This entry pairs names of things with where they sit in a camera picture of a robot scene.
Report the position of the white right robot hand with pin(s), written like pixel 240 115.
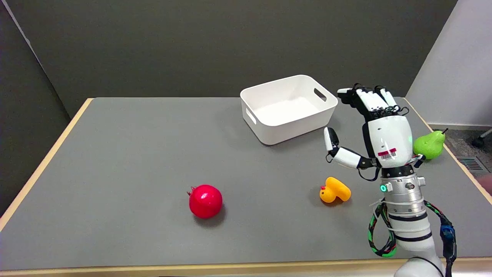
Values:
pixel 386 140

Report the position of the yellow rubber duck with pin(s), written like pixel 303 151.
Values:
pixel 335 189

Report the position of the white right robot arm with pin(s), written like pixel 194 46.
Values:
pixel 411 221

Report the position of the green pear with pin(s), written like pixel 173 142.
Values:
pixel 429 144

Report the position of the floor vent grille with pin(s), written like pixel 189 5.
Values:
pixel 471 163

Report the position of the black chair caster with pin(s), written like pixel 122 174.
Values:
pixel 478 141

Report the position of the white plastic bin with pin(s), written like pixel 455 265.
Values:
pixel 288 109

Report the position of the red pomegranate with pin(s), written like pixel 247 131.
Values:
pixel 205 201

